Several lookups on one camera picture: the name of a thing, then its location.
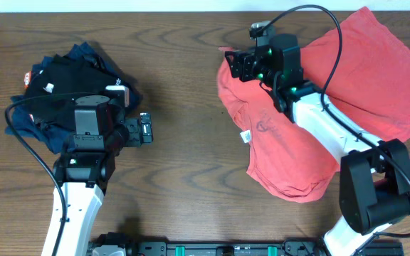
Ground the red orange t-shirt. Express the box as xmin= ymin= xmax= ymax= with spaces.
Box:
xmin=216 ymin=6 xmax=410 ymax=204

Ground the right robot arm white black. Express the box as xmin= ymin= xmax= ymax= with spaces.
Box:
xmin=224 ymin=34 xmax=410 ymax=255

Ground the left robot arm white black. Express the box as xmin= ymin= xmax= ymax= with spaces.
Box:
xmin=42 ymin=95 xmax=153 ymax=255

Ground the navy blue folded shirt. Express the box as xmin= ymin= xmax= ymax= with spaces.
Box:
xmin=11 ymin=42 xmax=142 ymax=154

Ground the black folded shirt with logo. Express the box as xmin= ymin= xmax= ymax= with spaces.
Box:
xmin=24 ymin=55 xmax=130 ymax=131

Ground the orange folded garment in pile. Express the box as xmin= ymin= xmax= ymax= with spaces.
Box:
xmin=23 ymin=71 xmax=32 ymax=90

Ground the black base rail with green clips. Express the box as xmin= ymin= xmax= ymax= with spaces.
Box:
xmin=87 ymin=233 xmax=405 ymax=256

